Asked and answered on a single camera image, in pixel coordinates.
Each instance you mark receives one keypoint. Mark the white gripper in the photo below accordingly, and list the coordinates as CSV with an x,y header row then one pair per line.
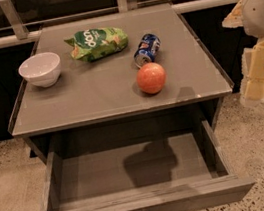
x,y
261,9

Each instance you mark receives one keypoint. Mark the red orange apple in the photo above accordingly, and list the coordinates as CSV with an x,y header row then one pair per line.
x,y
151,78

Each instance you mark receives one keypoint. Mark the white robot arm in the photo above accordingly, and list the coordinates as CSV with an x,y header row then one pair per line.
x,y
250,15

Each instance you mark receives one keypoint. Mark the grey open top drawer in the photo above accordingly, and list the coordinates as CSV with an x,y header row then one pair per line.
x,y
182,172

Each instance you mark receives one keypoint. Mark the blue soda can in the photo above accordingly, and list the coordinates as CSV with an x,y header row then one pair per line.
x,y
147,49

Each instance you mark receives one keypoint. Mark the green chip bag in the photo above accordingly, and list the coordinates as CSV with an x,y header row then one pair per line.
x,y
94,44

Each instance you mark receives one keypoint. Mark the grey cabinet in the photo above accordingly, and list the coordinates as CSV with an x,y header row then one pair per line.
x,y
88,93

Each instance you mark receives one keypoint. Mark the white bowl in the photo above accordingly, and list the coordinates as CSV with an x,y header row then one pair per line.
x,y
41,70

